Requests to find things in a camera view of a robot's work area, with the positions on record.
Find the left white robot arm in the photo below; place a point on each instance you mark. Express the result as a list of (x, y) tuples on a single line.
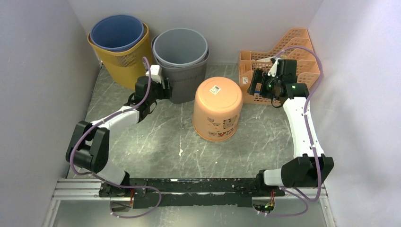
[(90, 142)]

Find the blue plastic bin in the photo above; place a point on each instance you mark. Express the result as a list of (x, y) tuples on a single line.
[(117, 33)]

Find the grey smooth plastic bin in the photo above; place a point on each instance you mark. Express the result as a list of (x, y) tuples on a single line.
[(180, 47)]

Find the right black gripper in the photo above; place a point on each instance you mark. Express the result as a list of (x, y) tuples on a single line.
[(261, 76)]

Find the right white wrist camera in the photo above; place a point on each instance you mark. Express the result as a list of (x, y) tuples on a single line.
[(273, 71)]

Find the aluminium frame rail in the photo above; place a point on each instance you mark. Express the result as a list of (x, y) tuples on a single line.
[(81, 190)]

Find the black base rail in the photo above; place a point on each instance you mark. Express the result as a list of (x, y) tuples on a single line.
[(190, 192)]

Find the yellow plastic bin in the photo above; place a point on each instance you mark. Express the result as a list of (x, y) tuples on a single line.
[(126, 67)]

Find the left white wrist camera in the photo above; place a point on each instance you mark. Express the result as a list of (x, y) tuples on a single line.
[(155, 73)]

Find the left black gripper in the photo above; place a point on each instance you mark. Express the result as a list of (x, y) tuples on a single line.
[(165, 93)]

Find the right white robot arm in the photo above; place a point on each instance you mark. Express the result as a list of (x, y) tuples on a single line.
[(310, 166)]

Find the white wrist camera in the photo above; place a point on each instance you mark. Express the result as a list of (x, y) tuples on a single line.
[(273, 71), (155, 73)]

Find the orange plastic bin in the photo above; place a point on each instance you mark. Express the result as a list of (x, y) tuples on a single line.
[(217, 107)]

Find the orange plastic file rack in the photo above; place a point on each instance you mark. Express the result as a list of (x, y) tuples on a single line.
[(307, 69)]

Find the grey mesh waste basket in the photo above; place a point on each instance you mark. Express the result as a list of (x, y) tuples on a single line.
[(184, 81)]

